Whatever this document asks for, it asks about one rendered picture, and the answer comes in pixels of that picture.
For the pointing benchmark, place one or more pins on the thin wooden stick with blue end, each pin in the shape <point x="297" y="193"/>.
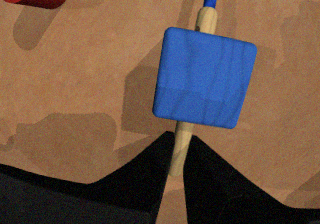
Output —
<point x="205" y="22"/>

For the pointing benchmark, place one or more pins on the blue square block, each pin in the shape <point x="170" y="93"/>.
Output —
<point x="202" y="78"/>

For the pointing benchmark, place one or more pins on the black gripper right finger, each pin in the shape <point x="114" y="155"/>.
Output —
<point x="216" y="193"/>

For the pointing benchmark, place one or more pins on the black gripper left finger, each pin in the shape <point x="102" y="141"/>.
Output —
<point x="130" y="195"/>

